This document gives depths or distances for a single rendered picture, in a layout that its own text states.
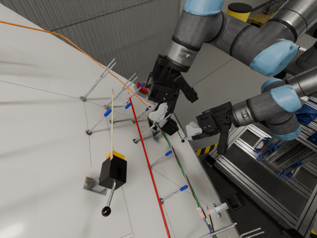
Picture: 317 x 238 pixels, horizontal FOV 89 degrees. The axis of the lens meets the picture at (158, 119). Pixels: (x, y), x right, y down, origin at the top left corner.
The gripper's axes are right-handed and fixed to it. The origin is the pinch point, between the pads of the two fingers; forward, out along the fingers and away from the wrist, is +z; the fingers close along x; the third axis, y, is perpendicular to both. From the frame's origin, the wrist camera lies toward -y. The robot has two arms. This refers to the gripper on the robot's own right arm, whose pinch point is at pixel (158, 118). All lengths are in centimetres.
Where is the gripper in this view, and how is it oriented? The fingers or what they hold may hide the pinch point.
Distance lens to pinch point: 54.4
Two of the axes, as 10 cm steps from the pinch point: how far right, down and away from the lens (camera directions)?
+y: -9.2, -1.5, -3.6
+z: -3.5, 7.4, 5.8
